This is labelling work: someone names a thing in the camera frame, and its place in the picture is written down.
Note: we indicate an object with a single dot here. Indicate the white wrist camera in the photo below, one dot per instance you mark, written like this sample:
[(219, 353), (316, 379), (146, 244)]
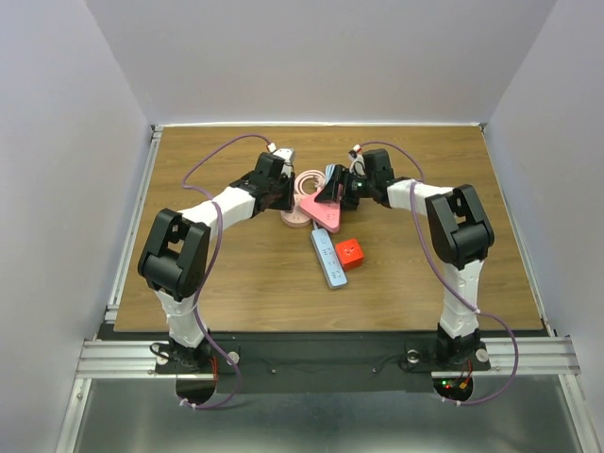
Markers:
[(287, 154), (357, 166)]

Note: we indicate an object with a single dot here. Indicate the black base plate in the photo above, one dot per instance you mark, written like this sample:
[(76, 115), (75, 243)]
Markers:
[(328, 362)]

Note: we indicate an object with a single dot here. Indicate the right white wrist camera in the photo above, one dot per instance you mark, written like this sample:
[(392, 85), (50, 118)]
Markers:
[(357, 166)]

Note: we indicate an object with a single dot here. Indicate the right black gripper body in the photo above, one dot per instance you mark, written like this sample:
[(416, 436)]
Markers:
[(354, 190)]

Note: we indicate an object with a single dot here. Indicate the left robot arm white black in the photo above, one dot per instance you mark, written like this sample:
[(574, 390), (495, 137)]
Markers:
[(175, 261)]

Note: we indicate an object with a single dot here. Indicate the pink triangular power strip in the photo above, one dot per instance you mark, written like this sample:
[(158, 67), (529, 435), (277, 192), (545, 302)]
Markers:
[(325, 214)]

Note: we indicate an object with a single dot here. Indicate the blue power strip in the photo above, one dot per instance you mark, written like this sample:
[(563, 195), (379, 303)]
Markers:
[(326, 254)]

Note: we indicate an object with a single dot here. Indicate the pink round power strip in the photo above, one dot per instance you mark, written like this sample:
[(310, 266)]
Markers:
[(294, 219)]

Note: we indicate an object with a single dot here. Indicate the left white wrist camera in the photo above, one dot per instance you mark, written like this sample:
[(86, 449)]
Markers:
[(287, 154)]

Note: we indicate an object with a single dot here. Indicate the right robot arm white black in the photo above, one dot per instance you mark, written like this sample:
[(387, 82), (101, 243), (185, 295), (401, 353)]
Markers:
[(460, 232)]

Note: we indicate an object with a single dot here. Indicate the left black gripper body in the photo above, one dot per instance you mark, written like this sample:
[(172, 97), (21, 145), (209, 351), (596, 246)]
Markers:
[(282, 193)]

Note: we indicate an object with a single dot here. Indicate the aluminium rail frame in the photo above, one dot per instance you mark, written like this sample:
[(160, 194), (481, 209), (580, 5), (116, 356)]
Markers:
[(268, 280)]

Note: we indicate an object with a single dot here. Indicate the red cube socket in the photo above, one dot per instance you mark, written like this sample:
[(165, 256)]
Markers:
[(350, 254)]

